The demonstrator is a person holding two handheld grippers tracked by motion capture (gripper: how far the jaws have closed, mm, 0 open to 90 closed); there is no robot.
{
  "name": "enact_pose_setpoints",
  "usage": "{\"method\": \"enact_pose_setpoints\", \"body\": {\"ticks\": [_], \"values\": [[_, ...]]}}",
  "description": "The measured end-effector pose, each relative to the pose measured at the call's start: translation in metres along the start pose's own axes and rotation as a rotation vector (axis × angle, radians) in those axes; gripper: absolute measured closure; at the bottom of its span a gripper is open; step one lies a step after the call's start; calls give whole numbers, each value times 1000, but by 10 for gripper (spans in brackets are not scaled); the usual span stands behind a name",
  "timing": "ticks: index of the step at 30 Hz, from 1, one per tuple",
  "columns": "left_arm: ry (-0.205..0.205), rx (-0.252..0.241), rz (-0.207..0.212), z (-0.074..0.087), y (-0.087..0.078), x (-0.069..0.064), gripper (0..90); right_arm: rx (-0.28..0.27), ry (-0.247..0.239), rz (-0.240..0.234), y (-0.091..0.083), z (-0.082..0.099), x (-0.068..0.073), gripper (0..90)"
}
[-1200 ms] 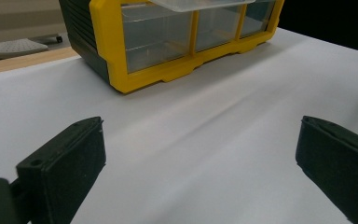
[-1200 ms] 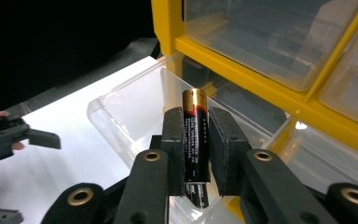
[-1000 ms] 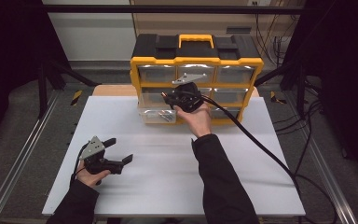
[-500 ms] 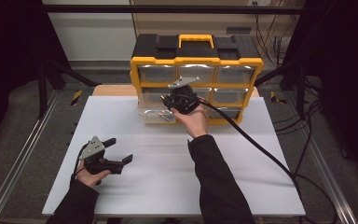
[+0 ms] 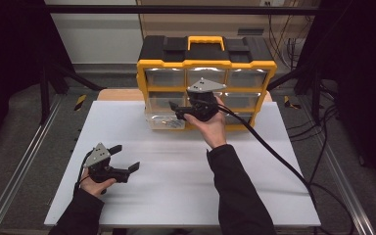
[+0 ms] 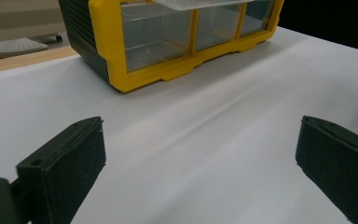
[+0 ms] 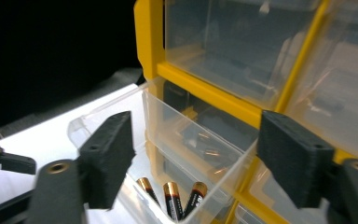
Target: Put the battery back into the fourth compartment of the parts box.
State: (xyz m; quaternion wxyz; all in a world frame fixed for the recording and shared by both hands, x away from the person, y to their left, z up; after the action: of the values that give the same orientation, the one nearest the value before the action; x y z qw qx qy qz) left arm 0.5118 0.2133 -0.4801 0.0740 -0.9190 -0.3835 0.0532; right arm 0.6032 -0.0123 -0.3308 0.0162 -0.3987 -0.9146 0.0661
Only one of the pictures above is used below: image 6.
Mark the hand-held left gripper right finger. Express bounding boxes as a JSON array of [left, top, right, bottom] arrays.
[[295, 115, 358, 224]]

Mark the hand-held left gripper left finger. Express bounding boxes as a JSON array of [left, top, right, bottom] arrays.
[[16, 116, 107, 224]]

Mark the yellow and black drawer cabinet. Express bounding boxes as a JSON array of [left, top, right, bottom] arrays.
[[58, 0, 285, 93]]

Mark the grey wheeled stand base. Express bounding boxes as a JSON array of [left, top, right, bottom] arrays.
[[29, 34, 63, 44]]

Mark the grey chair seat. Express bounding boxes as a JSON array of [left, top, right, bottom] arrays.
[[0, 37, 49, 60]]

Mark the white table cover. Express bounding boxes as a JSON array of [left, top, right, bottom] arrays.
[[0, 26, 358, 224]]

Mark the small clear plastic drawer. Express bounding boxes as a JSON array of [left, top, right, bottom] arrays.
[[241, 0, 276, 37], [195, 3, 242, 51]]

